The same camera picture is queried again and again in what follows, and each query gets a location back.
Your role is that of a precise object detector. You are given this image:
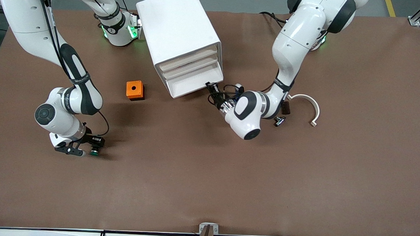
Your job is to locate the orange box with hole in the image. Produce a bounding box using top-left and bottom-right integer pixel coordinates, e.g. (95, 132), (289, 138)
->
(126, 80), (146, 101)

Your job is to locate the white plastic drawer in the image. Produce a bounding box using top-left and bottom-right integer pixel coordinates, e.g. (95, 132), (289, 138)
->
(161, 52), (221, 82)
(163, 59), (224, 100)
(156, 43), (221, 74)

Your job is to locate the white drawer cabinet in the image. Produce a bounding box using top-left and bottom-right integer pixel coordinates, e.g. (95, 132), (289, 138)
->
(133, 0), (226, 98)

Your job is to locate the brown table mat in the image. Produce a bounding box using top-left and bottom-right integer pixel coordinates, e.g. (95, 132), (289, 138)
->
(0, 2), (420, 236)

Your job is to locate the black base cable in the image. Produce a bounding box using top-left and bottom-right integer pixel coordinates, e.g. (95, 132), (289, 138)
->
(259, 11), (288, 26)

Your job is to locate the grey metal bracket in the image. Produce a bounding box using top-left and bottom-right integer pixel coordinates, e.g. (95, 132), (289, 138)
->
(199, 222), (219, 235)

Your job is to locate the green push button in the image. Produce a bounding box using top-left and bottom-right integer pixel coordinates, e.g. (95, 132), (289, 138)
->
(90, 137), (105, 157)

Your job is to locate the white curved bracket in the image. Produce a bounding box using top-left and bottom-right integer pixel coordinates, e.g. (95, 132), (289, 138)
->
(286, 94), (321, 127)

